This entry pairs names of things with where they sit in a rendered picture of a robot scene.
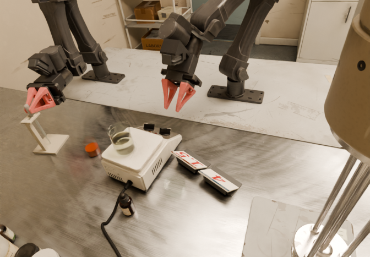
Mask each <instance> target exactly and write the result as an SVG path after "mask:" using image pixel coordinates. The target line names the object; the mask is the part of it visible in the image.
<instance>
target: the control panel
mask: <svg viewBox="0 0 370 257"><path fill-rule="evenodd" d="M143 128H144V127H143V126H142V127H139V128H137V129H140V130H143V131H146V132H149V131H148V130H144V129H143ZM159 132H160V128H157V127H154V130H153V131H151V132H150V133H153V134H155V133H157V134H156V135H160V136H162V137H163V138H164V139H170V138H172V137H174V136H176V135H179V134H178V133H174V132H171V133H170V135H168V136H165V135H161V134H159Z"/></svg>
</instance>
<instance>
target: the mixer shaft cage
mask: <svg viewBox="0 0 370 257"><path fill-rule="evenodd" d="M357 160H358V159H357V158H355V157H354V156H352V155H351V154H350V156H349V158H348V160H347V162H346V164H345V166H344V167H343V169H342V171H341V173H340V175H339V177H338V179H337V181H336V183H335V185H334V187H333V189H332V191H331V193H330V195H329V197H328V199H327V201H326V203H325V204H324V206H323V208H322V210H321V212H320V214H319V216H318V218H317V220H316V222H315V223H310V224H306V225H303V226H302V227H300V228H299V229H298V230H297V231H296V233H295V236H294V238H293V243H292V246H291V257H351V254H352V253H353V252H354V251H355V250H356V248H357V247H358V246H359V245H360V244H361V243H362V242H363V240H364V239H365V238H366V237H367V236H368V235H369V234H370V219H369V221H368V222H367V223H366V224H365V226H364V227H363V228H362V229H361V231H360V232H359V233H358V235H357V236H356V237H355V238H354V240H353V241H352V242H351V243H350V245H349V246H347V244H346V243H345V241H344V240H343V239H342V238H341V237H340V236H339V235H338V234H337V233H338V231H339V229H340V228H341V226H342V225H343V224H344V222H345V221H346V219H347V218H348V216H349V214H350V213H351V211H352V210H353V208H354V207H355V206H356V204H357V203H358V201H359V200H360V198H361V197H362V195H363V194H364V192H365V191H366V189H367V188H368V186H369V185H370V167H369V166H368V165H366V164H364V163H363V162H360V163H359V165H358V167H357V168H356V170H355V172H354V174H353V175H352V177H351V179H350V181H349V182H348V184H347V186H346V188H345V190H344V191H343V193H342V195H341V197H340V198H339V200H338V202H337V203H336V205H335V207H334V209H333V210H332V212H331V214H330V216H329V217H328V219H327V221H326V223H325V225H322V223H323V221H324V219H325V217H326V215H327V214H328V212H329V210H330V208H331V206H332V205H333V203H334V201H335V199H336V197H337V196H338V194H339V192H340V190H341V188H342V186H343V185H344V183H345V181H346V180H347V178H348V176H349V174H350V172H351V170H352V169H353V167H354V165H355V163H356V161H357Z"/></svg>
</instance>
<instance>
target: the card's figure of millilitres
mask: <svg viewBox="0 0 370 257"><path fill-rule="evenodd" d="M174 153H176V154H177V155H179V156H180V157H182V158H183V159H185V160H186V161H188V162H189V163H191V164H192V165H193V166H195V167H205V166H204V165H203V164H201V163H200V162H198V161H197V160H195V159H194V158H192V157H190V156H189V155H187V154H186V153H185V152H183V151H175V152H174Z"/></svg>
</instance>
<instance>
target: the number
mask: <svg viewBox="0 0 370 257"><path fill-rule="evenodd" d="M202 172H204V173H205V174H206V175H208V176H209V177H211V178H212V179H214V180H215V181H217V182H218V183H220V184H221V185H223V186H224V187H225V188H227V189H228V190H230V189H233V188H237V187H236V186H234V185H233V184H231V183H230V182H228V181H227V180H225V179H224V178H222V177H221V176H219V175H218V174H216V173H215V172H213V171H212V170H210V169H208V170H203V171H202Z"/></svg>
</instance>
